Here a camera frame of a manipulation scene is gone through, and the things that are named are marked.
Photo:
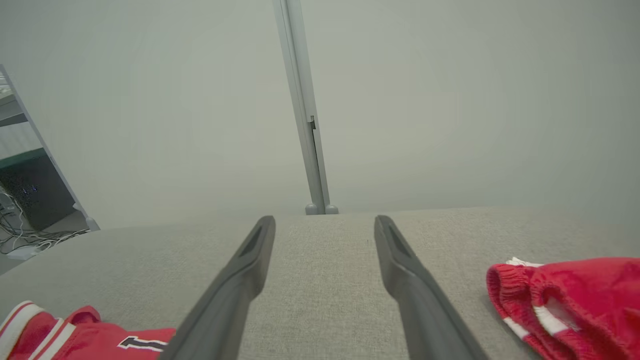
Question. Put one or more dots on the red jersey with number 23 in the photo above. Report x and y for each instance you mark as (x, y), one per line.
(580, 300)

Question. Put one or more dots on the white power strip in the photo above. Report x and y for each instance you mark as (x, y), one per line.
(21, 252)

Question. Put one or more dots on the black computer tower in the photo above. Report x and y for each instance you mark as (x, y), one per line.
(35, 192)

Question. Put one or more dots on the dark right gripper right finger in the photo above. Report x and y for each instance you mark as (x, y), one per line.
(420, 305)

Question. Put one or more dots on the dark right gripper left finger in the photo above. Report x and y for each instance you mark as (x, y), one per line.
(230, 300)

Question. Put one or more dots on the red and white jersey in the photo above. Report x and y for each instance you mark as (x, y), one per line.
(85, 337)

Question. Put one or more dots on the grey slanted partition leg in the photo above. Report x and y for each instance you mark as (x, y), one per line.
(45, 145)

